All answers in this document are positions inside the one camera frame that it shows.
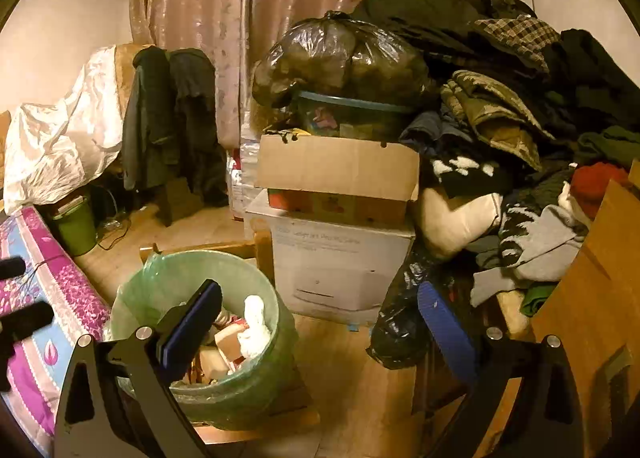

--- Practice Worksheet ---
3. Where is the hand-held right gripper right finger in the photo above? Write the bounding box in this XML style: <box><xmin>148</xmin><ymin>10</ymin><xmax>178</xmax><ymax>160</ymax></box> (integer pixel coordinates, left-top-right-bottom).
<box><xmin>416</xmin><ymin>280</ymin><xmax>590</xmax><ymax>458</ymax></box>

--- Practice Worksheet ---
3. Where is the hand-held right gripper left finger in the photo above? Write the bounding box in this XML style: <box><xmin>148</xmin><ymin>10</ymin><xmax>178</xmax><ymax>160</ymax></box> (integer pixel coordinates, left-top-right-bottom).
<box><xmin>54</xmin><ymin>279</ymin><xmax>223</xmax><ymax>458</ymax></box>

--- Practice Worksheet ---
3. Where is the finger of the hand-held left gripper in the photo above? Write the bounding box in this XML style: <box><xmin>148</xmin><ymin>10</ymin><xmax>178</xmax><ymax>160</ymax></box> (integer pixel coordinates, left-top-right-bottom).
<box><xmin>0</xmin><ymin>302</ymin><xmax>55</xmax><ymax>344</ymax></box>
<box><xmin>0</xmin><ymin>258</ymin><xmax>27</xmax><ymax>280</ymax></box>

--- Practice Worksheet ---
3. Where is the beige wooden cube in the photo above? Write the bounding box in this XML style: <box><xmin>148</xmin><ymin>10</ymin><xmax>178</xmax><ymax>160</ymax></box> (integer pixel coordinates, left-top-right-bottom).
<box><xmin>212</xmin><ymin>324</ymin><xmax>243</xmax><ymax>361</ymax></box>

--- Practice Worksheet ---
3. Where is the white tissue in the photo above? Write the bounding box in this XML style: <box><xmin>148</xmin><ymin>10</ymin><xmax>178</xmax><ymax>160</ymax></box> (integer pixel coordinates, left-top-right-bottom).
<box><xmin>237</xmin><ymin>295</ymin><xmax>273</xmax><ymax>359</ymax></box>

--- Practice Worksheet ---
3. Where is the bin with green liner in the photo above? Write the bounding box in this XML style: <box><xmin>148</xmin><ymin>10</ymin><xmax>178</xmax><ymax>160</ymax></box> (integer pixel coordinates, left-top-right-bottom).
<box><xmin>107</xmin><ymin>250</ymin><xmax>298</xmax><ymax>431</ymax></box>

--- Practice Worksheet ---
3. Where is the crumpled black plastic bag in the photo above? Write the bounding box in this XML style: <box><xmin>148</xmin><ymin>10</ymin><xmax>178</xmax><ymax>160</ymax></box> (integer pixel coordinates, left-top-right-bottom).
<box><xmin>367</xmin><ymin>248</ymin><xmax>451</xmax><ymax>371</ymax></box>

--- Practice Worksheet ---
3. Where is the striped floral bedsheet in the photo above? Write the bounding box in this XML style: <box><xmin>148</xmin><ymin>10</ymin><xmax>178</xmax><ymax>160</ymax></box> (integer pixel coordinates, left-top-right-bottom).
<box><xmin>0</xmin><ymin>205</ymin><xmax>113</xmax><ymax>456</ymax></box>

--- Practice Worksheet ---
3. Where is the small green bucket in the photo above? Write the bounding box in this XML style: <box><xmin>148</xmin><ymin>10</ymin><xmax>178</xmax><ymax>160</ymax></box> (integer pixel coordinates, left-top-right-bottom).
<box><xmin>50</xmin><ymin>193</ymin><xmax>98</xmax><ymax>256</ymax></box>

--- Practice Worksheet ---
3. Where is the cream pillow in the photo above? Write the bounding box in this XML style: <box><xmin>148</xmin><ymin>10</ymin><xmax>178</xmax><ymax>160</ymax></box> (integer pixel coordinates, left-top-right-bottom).
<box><xmin>412</xmin><ymin>185</ymin><xmax>503</xmax><ymax>259</ymax></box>

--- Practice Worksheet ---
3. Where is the large white box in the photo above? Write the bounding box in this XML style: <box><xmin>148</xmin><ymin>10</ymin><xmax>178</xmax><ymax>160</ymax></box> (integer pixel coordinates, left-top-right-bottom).
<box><xmin>244</xmin><ymin>188</ymin><xmax>417</xmax><ymax>326</ymax></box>

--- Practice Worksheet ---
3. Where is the grey garment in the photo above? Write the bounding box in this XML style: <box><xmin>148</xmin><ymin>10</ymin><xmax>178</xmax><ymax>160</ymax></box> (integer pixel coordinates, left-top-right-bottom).
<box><xmin>470</xmin><ymin>205</ymin><xmax>591</xmax><ymax>306</ymax></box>

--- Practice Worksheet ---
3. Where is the white satin cloth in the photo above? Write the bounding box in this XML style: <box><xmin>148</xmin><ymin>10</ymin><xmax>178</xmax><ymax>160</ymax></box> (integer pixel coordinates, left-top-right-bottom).
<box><xmin>2</xmin><ymin>45</ymin><xmax>131</xmax><ymax>214</ymax></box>

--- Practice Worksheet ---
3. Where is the wooden board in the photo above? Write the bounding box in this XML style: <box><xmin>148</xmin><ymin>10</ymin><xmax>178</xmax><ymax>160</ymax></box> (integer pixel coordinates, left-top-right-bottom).
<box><xmin>530</xmin><ymin>178</ymin><xmax>640</xmax><ymax>439</ymax></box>

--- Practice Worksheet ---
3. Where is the plastic wrapped bottle pack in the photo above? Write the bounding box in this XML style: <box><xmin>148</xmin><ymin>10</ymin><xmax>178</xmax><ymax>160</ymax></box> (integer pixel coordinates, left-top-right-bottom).
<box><xmin>225</xmin><ymin>135</ymin><xmax>263</xmax><ymax>224</ymax></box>

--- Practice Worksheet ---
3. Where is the colourful printed box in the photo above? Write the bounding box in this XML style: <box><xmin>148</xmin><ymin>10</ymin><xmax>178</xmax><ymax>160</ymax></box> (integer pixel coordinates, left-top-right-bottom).
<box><xmin>267</xmin><ymin>188</ymin><xmax>408</xmax><ymax>226</ymax></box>

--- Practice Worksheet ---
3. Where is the black white patterned sweater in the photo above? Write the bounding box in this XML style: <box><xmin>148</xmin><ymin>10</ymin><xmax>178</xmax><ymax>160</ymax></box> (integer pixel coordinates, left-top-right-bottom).
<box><xmin>430</xmin><ymin>148</ymin><xmax>556</xmax><ymax>266</ymax></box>

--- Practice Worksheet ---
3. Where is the brown cardboard box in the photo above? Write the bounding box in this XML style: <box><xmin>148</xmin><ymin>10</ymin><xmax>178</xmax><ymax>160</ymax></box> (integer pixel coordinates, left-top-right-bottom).
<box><xmin>255</xmin><ymin>133</ymin><xmax>421</xmax><ymax>201</ymax></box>

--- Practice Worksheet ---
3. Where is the dark green jacket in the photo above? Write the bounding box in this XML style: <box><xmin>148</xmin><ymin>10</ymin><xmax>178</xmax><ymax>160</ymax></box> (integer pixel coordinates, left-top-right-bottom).
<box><xmin>122</xmin><ymin>47</ymin><xmax>181</xmax><ymax>191</ymax></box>

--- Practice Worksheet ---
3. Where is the dark grey jacket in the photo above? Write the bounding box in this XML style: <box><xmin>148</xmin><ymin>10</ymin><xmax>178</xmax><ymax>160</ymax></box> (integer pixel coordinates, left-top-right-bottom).
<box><xmin>170</xmin><ymin>49</ymin><xmax>228</xmax><ymax>209</ymax></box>

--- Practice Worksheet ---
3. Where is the red garment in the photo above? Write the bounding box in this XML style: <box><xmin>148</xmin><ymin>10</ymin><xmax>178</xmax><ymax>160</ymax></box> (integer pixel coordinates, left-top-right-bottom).
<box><xmin>570</xmin><ymin>162</ymin><xmax>631</xmax><ymax>221</ymax></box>

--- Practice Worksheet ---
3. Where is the camouflage jacket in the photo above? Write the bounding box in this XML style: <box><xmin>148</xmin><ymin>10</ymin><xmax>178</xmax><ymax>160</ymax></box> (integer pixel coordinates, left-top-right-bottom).
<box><xmin>440</xmin><ymin>69</ymin><xmax>556</xmax><ymax>171</ymax></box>

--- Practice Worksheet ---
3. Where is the orange chair cover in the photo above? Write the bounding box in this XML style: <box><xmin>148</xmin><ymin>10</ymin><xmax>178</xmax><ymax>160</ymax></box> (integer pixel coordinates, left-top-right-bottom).
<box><xmin>112</xmin><ymin>43</ymin><xmax>151</xmax><ymax>84</ymax></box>

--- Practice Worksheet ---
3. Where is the blue rimmed basin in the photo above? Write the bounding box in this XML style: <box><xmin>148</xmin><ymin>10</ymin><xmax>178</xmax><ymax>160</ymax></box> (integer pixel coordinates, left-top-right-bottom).
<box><xmin>290</xmin><ymin>88</ymin><xmax>416</xmax><ymax>141</ymax></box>

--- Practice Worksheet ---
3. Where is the green garment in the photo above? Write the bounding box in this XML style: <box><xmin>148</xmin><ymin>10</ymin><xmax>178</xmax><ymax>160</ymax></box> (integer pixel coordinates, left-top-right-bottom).
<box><xmin>575</xmin><ymin>125</ymin><xmax>640</xmax><ymax>171</ymax></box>

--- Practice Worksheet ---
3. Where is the black coat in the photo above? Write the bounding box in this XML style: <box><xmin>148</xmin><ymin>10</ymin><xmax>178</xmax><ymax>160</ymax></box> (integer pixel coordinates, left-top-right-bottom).
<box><xmin>542</xmin><ymin>28</ymin><xmax>640</xmax><ymax>139</ymax></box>

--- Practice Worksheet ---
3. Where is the large stuffed black bag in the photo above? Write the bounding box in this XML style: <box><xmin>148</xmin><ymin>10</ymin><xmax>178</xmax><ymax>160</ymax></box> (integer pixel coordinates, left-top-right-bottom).
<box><xmin>251</xmin><ymin>10</ymin><xmax>436</xmax><ymax>109</ymax></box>

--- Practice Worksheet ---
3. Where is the plaid jacket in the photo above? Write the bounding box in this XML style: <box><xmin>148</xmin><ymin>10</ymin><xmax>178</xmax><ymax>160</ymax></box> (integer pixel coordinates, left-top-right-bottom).
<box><xmin>472</xmin><ymin>15</ymin><xmax>561</xmax><ymax>74</ymax></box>

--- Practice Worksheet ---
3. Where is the pink patterned curtain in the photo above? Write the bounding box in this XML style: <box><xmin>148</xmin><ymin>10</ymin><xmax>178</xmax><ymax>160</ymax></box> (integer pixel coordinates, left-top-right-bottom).
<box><xmin>129</xmin><ymin>0</ymin><xmax>493</xmax><ymax>149</ymax></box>

